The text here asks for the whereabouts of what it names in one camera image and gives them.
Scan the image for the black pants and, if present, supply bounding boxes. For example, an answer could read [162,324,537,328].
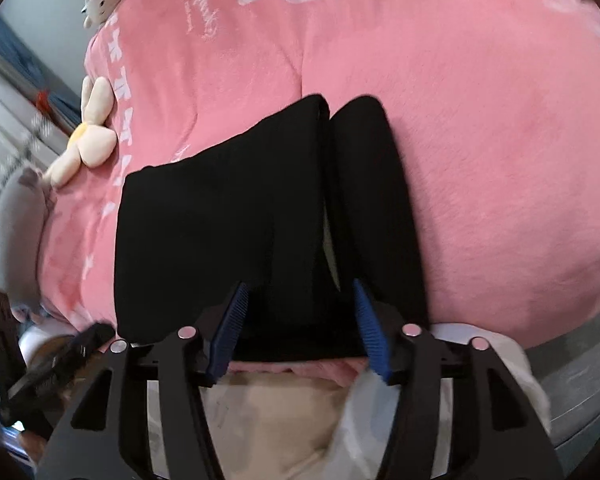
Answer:
[114,94,429,363]

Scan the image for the grey plush pillow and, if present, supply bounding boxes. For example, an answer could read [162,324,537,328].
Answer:
[0,165,48,313]

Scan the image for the cream flower plush toy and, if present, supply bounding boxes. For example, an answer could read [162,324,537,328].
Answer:
[44,76,118,188]

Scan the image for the grey curtain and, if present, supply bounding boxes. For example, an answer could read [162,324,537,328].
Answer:
[0,17,80,196]

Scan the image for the pink fleece blanket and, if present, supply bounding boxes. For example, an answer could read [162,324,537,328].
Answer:
[38,0,600,362]

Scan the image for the grey bed frame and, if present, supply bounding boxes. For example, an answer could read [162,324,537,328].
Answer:
[527,313,600,474]

